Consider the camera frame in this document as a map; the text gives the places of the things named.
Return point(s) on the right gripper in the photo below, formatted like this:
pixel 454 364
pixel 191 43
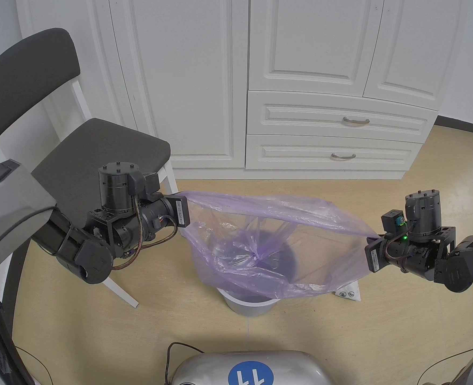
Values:
pixel 393 255

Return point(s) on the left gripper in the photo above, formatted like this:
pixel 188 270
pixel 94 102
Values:
pixel 164 215

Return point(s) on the purple plastic bag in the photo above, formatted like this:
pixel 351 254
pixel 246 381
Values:
pixel 240 231

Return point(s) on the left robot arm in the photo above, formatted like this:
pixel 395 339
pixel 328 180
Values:
pixel 11 207

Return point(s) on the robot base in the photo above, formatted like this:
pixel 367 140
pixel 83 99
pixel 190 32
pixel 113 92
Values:
pixel 252 367

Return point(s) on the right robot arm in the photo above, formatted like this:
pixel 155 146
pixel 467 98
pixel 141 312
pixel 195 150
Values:
pixel 461 263

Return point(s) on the white trash bin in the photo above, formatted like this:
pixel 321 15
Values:
pixel 248 305

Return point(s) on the white printed wrapper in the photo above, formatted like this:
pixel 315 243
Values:
pixel 349 293

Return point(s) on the white chair grey cushions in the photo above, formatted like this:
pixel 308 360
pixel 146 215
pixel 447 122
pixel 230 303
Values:
pixel 100 150

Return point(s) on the white wardrobe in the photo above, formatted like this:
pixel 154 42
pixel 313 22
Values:
pixel 180 74

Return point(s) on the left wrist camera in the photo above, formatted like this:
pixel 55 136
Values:
pixel 150 185

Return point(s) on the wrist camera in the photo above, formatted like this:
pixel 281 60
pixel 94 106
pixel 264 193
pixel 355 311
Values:
pixel 150 185
pixel 393 219

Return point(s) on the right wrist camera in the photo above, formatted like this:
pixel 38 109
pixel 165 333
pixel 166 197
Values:
pixel 393 219

